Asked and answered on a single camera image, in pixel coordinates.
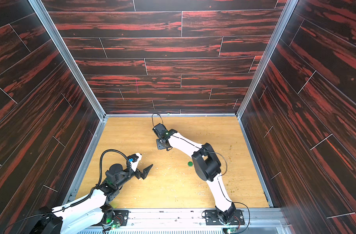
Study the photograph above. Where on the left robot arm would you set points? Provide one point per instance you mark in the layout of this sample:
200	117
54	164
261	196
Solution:
84	212

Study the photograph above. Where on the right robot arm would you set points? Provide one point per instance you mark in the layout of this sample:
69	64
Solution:
206	164

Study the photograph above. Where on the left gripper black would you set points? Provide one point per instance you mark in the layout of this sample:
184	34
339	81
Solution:
144	174

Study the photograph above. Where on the front aluminium rail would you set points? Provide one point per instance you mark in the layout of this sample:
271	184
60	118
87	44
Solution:
186	218

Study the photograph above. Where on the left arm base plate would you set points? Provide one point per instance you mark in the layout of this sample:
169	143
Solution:
114	219

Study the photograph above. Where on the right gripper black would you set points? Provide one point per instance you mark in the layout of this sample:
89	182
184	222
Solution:
162	140

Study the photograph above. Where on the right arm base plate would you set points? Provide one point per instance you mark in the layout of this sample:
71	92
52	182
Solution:
216	217

